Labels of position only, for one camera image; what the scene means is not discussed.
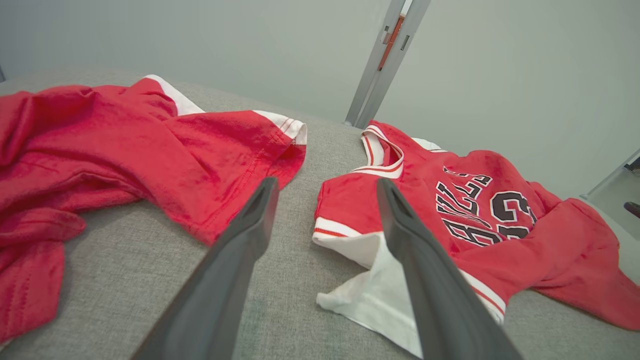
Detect red basketball jersey black print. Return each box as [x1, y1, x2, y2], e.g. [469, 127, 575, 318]
[312, 120, 640, 359]

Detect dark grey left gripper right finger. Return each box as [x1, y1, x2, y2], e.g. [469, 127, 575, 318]
[376, 178, 523, 360]

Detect grey glass door frame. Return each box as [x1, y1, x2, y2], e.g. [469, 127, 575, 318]
[580, 147, 640, 202]

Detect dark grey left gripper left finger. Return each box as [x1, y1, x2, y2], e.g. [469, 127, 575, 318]
[131, 176, 280, 360]

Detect red shorts white stripe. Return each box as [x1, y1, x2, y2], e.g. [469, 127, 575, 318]
[0, 74, 308, 346]

